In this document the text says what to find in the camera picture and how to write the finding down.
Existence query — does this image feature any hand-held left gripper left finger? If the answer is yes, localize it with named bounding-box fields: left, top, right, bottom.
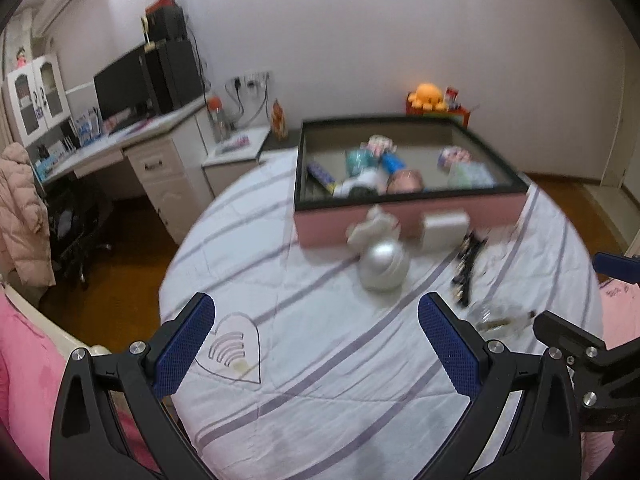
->
left=49, top=291, right=217, bottom=480

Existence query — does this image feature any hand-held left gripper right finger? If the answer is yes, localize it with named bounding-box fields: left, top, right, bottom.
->
left=417, top=291, right=583, bottom=480

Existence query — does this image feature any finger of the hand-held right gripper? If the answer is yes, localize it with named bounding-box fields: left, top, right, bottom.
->
left=592, top=252, right=640, bottom=283
left=532, top=310, right=608, bottom=361

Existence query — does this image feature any pink storage box black rim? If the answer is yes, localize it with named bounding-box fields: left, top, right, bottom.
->
left=292, top=115, right=530, bottom=250

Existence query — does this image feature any rose gold metal cup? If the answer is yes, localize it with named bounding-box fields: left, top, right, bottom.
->
left=386, top=170, right=426, bottom=196

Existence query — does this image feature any blue plastic case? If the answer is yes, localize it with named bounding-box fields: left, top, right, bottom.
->
left=380, top=152, right=408, bottom=176

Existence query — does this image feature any red white packet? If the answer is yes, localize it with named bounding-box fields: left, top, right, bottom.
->
left=436, top=146, right=471, bottom=168
left=367, top=135, right=398, bottom=156

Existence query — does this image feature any blue yellow packet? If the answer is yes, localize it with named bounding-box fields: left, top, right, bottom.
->
left=306, top=161, right=341, bottom=193

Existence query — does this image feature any pink printed quilt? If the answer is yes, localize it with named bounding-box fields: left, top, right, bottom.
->
left=582, top=280, right=640, bottom=480

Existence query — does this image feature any clear plastic bag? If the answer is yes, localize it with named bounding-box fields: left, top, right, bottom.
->
left=467, top=302, right=536, bottom=333

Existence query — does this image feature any black slim item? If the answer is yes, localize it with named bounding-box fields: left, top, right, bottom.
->
left=451, top=230, right=488, bottom=307

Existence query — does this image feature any silver dome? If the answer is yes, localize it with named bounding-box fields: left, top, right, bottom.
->
left=356, top=239, right=412, bottom=292

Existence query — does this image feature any white box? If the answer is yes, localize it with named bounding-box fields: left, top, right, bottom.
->
left=421, top=211, right=471, bottom=250

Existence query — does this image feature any white door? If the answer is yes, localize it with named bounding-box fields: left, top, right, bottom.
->
left=600, top=25, right=640, bottom=196

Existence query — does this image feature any black office chair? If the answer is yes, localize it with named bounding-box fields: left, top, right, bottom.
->
left=42, top=180, right=113, bottom=291

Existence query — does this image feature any pink pillow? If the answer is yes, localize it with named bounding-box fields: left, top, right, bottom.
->
left=0, top=285, right=166, bottom=480

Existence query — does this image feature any green packet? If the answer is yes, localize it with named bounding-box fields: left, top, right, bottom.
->
left=446, top=162, right=497, bottom=190

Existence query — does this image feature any white desk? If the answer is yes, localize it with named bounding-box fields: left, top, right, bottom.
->
left=30, top=100, right=211, bottom=246

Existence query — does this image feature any white bottle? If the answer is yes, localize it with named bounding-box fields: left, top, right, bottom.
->
left=332, top=170, right=381, bottom=198

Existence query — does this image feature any white nightstand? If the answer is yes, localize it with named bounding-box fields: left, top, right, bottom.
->
left=201, top=125, right=273, bottom=201

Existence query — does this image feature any red box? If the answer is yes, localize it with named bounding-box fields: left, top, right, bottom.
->
left=405, top=102, right=473, bottom=128

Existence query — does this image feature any pink jacket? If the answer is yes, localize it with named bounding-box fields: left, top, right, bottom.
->
left=0, top=142, right=57, bottom=288

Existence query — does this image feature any clear bottle orange cap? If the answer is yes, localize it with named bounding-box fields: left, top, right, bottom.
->
left=207, top=96, right=232, bottom=143

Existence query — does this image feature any row of books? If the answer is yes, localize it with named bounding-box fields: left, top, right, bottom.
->
left=70, top=107, right=103, bottom=146

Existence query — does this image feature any orange packet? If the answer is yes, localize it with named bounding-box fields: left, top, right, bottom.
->
left=270, top=99, right=290, bottom=141

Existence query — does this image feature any orange plush toy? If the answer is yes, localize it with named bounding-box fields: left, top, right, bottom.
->
left=407, top=82, right=448, bottom=111

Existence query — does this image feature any black computer tower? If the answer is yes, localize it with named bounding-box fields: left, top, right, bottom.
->
left=145, top=40, right=203, bottom=116

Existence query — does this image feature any black monitor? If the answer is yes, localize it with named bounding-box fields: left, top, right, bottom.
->
left=93, top=45, right=151, bottom=121

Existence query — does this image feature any white glass-door cabinet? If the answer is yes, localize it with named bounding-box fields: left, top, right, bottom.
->
left=2, top=52, right=71, bottom=146

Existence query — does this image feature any white bed frame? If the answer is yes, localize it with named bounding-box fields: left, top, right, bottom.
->
left=0, top=280, right=108, bottom=356

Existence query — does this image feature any black cable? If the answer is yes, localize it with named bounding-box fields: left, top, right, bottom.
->
left=225, top=77, right=268, bottom=126

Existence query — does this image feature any white wall power outlet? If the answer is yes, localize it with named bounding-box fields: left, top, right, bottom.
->
left=232, top=71, right=273, bottom=88

